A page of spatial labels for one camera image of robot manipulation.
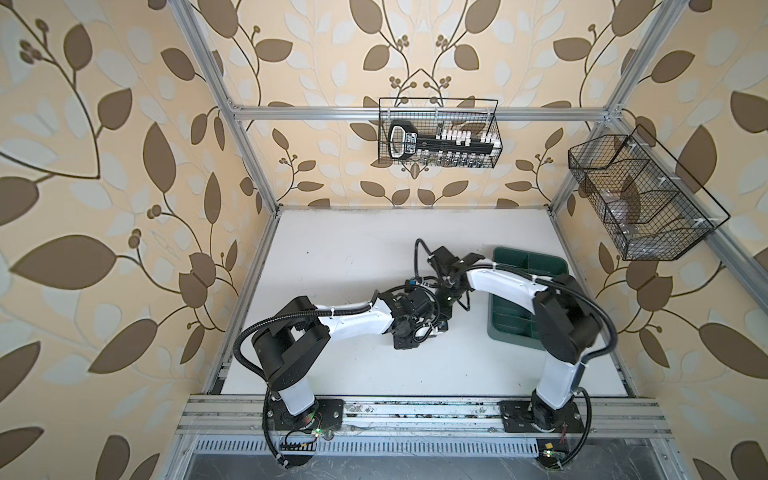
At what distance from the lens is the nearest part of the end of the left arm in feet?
2.13

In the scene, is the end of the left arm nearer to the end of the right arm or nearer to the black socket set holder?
the end of the right arm

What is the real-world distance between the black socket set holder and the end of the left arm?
38cm

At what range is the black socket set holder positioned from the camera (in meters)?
0.83

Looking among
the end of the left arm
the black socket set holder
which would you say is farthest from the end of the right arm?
the black socket set holder
